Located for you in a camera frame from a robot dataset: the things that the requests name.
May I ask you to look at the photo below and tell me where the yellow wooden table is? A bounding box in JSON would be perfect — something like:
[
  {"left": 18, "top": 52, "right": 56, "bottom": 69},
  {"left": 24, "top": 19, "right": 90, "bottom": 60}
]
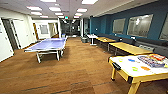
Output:
[
  {"left": 108, "top": 41, "right": 155, "bottom": 57},
  {"left": 95, "top": 36, "right": 117, "bottom": 52}
]

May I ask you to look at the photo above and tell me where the orange disc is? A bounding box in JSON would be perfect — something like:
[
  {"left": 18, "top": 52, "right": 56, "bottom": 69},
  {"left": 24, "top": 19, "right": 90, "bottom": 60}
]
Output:
[{"left": 140, "top": 65, "right": 152, "bottom": 72}]

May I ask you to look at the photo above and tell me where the dark sofa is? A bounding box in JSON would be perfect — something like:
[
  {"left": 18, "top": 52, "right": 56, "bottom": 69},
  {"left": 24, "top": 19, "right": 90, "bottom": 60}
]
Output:
[{"left": 134, "top": 37, "right": 168, "bottom": 58}]

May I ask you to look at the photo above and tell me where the blue ping pong table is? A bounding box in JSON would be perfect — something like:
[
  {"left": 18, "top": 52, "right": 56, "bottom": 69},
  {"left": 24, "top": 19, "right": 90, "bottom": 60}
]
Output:
[{"left": 23, "top": 37, "right": 68, "bottom": 64}]

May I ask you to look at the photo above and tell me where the square ceiling light panel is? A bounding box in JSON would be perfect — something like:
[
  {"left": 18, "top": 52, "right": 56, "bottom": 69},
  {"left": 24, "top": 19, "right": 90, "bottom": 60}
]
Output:
[
  {"left": 39, "top": 0, "right": 58, "bottom": 3},
  {"left": 81, "top": 0, "right": 99, "bottom": 5}
]

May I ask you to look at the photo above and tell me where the blue disc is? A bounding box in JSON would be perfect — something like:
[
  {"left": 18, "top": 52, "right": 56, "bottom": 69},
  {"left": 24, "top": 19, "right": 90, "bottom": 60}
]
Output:
[{"left": 127, "top": 58, "right": 136, "bottom": 63}]

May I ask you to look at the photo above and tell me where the yellow white air hockey table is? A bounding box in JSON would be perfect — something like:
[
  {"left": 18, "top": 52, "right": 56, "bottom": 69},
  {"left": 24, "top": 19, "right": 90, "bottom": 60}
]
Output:
[{"left": 107, "top": 53, "right": 168, "bottom": 94}]

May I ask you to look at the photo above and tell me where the interior glass window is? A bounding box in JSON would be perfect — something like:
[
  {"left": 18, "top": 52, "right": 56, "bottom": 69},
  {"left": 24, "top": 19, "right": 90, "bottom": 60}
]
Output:
[
  {"left": 112, "top": 18, "right": 127, "bottom": 35},
  {"left": 159, "top": 21, "right": 168, "bottom": 41},
  {"left": 127, "top": 13, "right": 154, "bottom": 38}
]

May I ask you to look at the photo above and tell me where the small white table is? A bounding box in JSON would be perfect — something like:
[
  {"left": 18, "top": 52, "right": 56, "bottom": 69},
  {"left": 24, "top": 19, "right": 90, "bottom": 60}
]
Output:
[{"left": 87, "top": 33, "right": 99, "bottom": 46}]

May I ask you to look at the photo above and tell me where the green disc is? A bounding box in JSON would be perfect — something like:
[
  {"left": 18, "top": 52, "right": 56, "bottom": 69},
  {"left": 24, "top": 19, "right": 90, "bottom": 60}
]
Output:
[{"left": 131, "top": 66, "right": 139, "bottom": 72}]

